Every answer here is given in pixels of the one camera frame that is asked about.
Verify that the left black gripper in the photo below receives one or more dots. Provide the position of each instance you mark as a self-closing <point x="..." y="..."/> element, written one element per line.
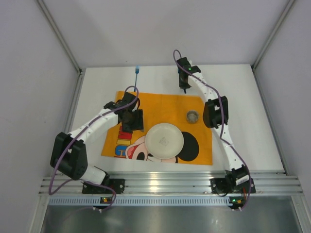
<point x="139" y="119"/>

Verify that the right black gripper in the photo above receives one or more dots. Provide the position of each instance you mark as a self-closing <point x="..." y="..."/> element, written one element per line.
<point x="183" y="81"/>

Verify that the blue metallic spoon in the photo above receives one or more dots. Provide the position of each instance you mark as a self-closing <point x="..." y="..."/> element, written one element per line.
<point x="185" y="91"/>

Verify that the orange Mickey Mouse cloth placemat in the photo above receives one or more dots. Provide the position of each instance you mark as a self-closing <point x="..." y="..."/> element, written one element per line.
<point x="161" y="108"/>

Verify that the small speckled stone cup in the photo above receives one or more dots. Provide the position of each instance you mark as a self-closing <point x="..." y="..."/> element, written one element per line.
<point x="192" y="116"/>

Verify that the cream round plate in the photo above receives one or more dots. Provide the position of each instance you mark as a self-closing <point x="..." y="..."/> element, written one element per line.
<point x="164" y="141"/>

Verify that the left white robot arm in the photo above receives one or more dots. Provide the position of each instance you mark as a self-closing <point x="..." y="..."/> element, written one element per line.
<point x="69" y="154"/>

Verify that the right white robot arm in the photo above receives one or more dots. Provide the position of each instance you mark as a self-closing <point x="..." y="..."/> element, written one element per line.
<point x="215" y="117"/>

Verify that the blue metallic fork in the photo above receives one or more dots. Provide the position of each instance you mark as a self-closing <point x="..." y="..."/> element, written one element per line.
<point x="137" y="69"/>

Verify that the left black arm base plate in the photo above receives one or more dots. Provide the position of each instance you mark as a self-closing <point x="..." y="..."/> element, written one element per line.
<point x="118" y="185"/>

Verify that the slotted grey cable duct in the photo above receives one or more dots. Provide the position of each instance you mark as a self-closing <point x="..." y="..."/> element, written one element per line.
<point x="145" y="201"/>

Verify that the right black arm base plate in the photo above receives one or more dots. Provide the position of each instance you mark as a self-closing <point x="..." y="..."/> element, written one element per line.
<point x="220" y="187"/>

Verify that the right aluminium frame post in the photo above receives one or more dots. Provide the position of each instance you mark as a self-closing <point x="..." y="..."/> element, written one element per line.
<point x="273" y="33"/>

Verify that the aluminium frame post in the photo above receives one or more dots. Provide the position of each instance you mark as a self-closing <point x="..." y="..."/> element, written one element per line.
<point x="54" y="27"/>
<point x="273" y="33"/>

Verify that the aluminium mounting rail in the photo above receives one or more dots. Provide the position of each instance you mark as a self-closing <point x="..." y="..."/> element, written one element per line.
<point x="198" y="183"/>

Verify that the left aluminium frame post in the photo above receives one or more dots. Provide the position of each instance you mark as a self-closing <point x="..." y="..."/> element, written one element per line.
<point x="54" y="27"/>

